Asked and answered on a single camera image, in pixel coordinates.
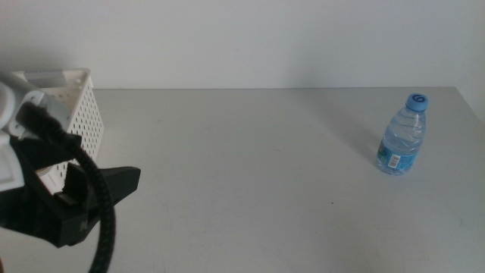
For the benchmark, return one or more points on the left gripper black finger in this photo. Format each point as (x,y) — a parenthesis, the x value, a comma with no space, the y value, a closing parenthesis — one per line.
(34,151)
(113,182)

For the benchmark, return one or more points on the clear water bottle blue cap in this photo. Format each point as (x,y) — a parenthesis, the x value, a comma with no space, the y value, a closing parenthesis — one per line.
(403,140)

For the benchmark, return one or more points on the white perforated plastic basket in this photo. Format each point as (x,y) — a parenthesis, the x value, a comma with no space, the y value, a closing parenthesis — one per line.
(89,113)

